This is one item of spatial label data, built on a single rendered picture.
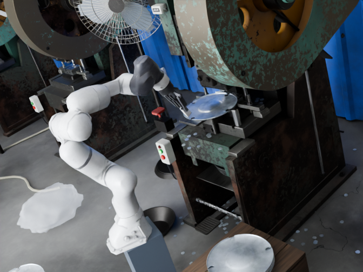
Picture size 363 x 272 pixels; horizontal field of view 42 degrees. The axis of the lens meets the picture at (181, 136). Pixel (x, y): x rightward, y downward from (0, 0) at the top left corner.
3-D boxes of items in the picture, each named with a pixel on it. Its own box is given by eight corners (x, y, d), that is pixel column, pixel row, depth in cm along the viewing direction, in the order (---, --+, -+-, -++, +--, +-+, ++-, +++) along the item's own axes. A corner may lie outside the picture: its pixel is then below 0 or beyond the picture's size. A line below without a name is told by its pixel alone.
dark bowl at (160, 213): (152, 253, 278) (148, 245, 275) (123, 236, 300) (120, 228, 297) (188, 224, 293) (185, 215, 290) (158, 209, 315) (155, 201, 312)
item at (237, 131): (245, 139, 234) (242, 128, 231) (185, 123, 267) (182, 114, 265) (282, 110, 249) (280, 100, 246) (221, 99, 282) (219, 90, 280)
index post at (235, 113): (239, 126, 234) (234, 109, 230) (234, 125, 237) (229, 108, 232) (242, 123, 236) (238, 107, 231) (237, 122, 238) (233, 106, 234)
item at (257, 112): (262, 117, 235) (258, 100, 231) (237, 113, 248) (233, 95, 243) (269, 112, 238) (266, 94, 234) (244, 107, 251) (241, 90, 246)
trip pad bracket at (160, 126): (173, 150, 270) (163, 121, 261) (163, 147, 277) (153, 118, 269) (181, 145, 273) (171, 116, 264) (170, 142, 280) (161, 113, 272)
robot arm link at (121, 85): (97, 87, 191) (154, 71, 211) (73, 84, 204) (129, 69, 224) (101, 113, 194) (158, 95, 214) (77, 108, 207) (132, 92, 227)
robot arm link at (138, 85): (134, 100, 218) (149, 101, 211) (117, 81, 209) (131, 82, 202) (154, 69, 223) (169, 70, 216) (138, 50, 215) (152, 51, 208)
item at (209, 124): (202, 147, 238) (195, 124, 232) (184, 141, 248) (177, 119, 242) (235, 123, 250) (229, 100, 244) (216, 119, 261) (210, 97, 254)
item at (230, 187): (251, 198, 248) (250, 197, 248) (196, 177, 280) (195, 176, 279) (298, 157, 269) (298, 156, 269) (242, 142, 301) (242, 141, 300)
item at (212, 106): (209, 90, 264) (209, 89, 263) (248, 97, 242) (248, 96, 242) (172, 115, 249) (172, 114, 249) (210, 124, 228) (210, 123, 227)
